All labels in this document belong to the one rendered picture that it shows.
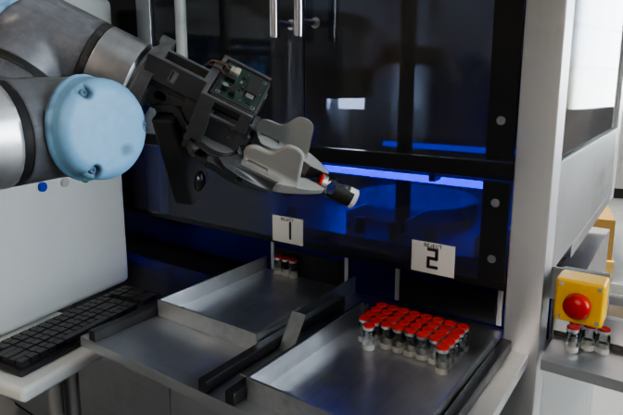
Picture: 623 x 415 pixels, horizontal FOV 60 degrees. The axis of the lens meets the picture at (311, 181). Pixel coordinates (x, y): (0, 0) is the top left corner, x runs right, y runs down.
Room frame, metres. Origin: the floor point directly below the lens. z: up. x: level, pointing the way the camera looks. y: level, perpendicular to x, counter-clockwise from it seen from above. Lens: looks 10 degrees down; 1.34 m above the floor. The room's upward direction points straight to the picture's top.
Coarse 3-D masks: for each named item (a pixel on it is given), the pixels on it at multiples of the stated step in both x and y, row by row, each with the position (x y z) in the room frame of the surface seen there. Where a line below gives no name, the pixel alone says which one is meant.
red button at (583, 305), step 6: (570, 294) 0.81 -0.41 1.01; (576, 294) 0.80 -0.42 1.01; (564, 300) 0.80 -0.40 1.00; (570, 300) 0.79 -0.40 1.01; (576, 300) 0.79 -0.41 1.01; (582, 300) 0.78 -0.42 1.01; (588, 300) 0.79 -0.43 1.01; (564, 306) 0.80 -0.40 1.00; (570, 306) 0.79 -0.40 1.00; (576, 306) 0.78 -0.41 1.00; (582, 306) 0.78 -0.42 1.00; (588, 306) 0.78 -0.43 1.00; (570, 312) 0.79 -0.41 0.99; (576, 312) 0.78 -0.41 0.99; (582, 312) 0.78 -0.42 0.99; (588, 312) 0.78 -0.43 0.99; (576, 318) 0.78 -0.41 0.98; (582, 318) 0.78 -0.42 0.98
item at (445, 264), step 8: (416, 240) 0.97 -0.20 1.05; (416, 248) 0.97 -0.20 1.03; (424, 248) 0.96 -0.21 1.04; (440, 248) 0.95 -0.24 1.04; (448, 248) 0.94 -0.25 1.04; (416, 256) 0.97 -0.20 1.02; (424, 256) 0.96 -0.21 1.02; (432, 256) 0.96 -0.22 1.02; (440, 256) 0.95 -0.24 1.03; (448, 256) 0.94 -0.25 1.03; (416, 264) 0.97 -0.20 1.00; (424, 264) 0.96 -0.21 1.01; (432, 264) 0.95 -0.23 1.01; (440, 264) 0.95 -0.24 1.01; (448, 264) 0.94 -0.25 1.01; (432, 272) 0.95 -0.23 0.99; (440, 272) 0.94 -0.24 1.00; (448, 272) 0.94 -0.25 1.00
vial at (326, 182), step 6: (324, 180) 0.56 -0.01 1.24; (330, 180) 0.56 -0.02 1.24; (336, 180) 0.56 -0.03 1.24; (324, 186) 0.56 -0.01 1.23; (330, 186) 0.56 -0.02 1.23; (342, 186) 0.56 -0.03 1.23; (348, 186) 0.56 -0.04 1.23; (324, 192) 0.56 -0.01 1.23; (330, 192) 0.56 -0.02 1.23; (354, 192) 0.56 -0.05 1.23; (330, 198) 0.56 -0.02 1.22; (354, 198) 0.56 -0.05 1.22; (354, 204) 0.56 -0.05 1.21
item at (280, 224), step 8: (280, 216) 1.16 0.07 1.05; (280, 224) 1.16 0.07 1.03; (288, 224) 1.15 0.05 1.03; (296, 224) 1.14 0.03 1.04; (280, 232) 1.16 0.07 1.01; (288, 232) 1.15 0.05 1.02; (296, 232) 1.14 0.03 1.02; (280, 240) 1.16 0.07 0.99; (288, 240) 1.15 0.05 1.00; (296, 240) 1.14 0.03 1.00
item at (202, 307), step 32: (192, 288) 1.08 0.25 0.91; (224, 288) 1.15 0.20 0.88; (256, 288) 1.15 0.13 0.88; (288, 288) 1.15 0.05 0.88; (320, 288) 1.15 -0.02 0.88; (352, 288) 1.13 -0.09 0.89; (192, 320) 0.95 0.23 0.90; (224, 320) 0.99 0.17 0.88; (256, 320) 0.99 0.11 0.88; (288, 320) 0.94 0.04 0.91
